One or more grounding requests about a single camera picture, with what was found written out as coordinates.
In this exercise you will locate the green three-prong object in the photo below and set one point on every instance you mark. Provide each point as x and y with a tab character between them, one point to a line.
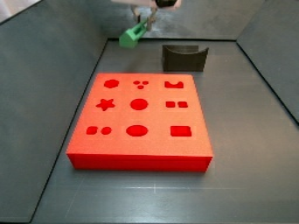
130	37

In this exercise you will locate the white and red gripper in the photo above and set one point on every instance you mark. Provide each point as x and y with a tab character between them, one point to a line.
154	4

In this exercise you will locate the red foam shape-sorter block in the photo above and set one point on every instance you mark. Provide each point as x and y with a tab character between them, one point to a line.
142	124

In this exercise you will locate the black curved fixture block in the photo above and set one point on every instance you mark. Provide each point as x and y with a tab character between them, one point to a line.
185	58

